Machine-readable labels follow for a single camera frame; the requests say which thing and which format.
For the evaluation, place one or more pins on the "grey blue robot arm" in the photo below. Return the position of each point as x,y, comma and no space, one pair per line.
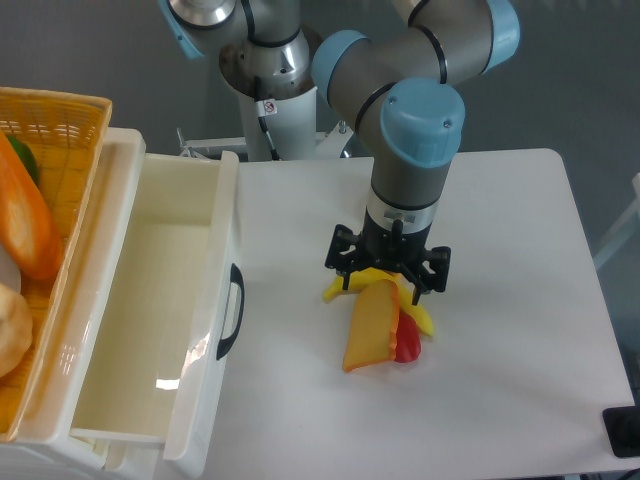
398,97

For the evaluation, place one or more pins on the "white drawer cabinet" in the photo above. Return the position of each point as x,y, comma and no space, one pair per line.
44,445

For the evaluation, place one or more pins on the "red pepper piece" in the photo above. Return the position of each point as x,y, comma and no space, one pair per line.
408,343

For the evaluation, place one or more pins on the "orange bread slice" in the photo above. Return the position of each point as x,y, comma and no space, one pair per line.
372,335

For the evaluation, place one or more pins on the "orange woven basket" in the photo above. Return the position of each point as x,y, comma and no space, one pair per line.
65,132

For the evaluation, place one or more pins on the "white open drawer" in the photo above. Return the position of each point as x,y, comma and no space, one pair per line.
154,380

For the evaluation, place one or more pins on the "black drawer handle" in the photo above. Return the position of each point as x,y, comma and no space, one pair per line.
234,312

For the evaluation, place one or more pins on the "round beige bread roll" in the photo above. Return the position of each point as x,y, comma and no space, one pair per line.
16,329

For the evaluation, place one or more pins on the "orange baguette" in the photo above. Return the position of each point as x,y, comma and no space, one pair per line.
28,231

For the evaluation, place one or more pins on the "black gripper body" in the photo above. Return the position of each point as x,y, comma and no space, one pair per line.
393,240

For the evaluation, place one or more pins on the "green vegetable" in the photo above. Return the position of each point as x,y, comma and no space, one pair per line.
26,156

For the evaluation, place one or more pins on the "black device at table edge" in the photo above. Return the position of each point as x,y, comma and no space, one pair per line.
622,427

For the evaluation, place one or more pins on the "yellow banana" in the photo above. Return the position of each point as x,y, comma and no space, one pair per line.
358,281

